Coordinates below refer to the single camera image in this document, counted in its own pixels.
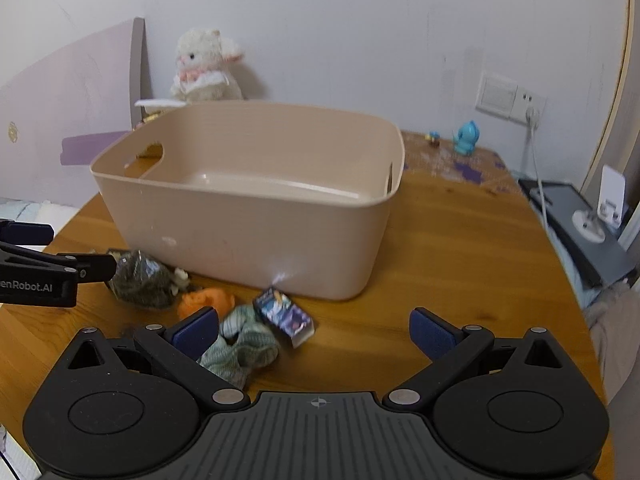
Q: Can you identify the white plush lamb toy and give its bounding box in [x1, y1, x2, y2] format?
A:
[170, 28, 244, 103]

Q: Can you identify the blue bird figurine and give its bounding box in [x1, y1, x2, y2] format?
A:
[454, 120, 480, 156]

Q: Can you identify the green leaf packet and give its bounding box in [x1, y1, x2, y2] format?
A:
[106, 250, 175, 309]

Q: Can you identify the beige plastic storage bin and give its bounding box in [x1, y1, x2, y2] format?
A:
[90, 101, 405, 300]

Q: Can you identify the cartoon printed small box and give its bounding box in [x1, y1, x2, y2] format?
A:
[253, 287, 314, 348]

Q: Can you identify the small mushroom figurine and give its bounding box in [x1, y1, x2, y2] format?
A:
[425, 131, 440, 148]

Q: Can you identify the grey laptop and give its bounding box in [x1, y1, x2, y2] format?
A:
[518, 166, 639, 287]

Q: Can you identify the white bed pillow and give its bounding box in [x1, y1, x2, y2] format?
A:
[0, 197, 79, 235]

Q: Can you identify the white wall switch socket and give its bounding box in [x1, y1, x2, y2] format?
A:
[475, 72, 547, 125]

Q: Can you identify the white charger cable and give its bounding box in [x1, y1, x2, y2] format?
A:
[524, 106, 551, 221]

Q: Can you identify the white wardrobe shelf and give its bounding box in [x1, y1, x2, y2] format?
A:
[579, 0, 640, 241]

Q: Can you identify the green checked cloth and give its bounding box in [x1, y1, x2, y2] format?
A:
[198, 304, 280, 389]

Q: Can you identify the white phone stand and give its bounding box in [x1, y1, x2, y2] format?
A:
[572, 165, 626, 244]

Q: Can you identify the gold tissue package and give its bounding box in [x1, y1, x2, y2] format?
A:
[134, 99, 188, 128]

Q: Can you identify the grey brown clothing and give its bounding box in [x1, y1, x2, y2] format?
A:
[584, 282, 639, 402]

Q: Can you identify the orange cloth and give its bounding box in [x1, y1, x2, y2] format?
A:
[177, 287, 235, 321]

